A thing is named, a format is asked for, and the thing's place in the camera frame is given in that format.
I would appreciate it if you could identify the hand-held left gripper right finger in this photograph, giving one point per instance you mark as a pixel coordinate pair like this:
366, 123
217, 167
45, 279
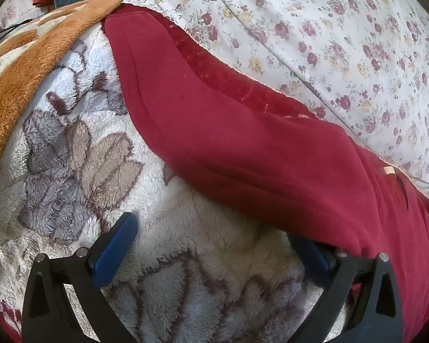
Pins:
315, 261

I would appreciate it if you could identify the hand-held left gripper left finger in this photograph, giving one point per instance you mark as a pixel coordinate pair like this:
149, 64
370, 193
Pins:
115, 253

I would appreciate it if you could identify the red sweatshirt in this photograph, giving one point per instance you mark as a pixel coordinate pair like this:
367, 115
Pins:
236, 132

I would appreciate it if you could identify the white floral fleece blanket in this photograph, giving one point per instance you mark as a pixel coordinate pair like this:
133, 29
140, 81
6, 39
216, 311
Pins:
75, 157

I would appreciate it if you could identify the orange patterned fleece blanket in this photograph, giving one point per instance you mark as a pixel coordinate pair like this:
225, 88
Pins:
28, 60

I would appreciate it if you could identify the white rose-print bed sheet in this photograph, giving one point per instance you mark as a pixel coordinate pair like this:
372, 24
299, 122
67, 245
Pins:
307, 25

